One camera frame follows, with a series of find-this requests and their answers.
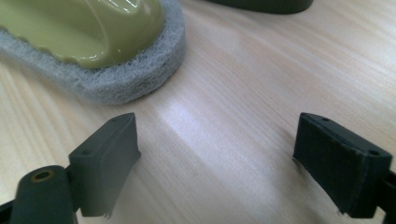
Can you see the dark green oval object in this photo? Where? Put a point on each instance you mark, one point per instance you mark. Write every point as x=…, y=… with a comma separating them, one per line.
x=264, y=5

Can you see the green scrub brush grey pad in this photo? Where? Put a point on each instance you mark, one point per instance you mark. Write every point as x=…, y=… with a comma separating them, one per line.
x=90, y=43

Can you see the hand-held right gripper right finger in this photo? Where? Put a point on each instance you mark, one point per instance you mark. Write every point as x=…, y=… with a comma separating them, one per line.
x=339, y=168

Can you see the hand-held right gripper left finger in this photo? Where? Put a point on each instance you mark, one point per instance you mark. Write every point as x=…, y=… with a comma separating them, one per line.
x=102, y=174

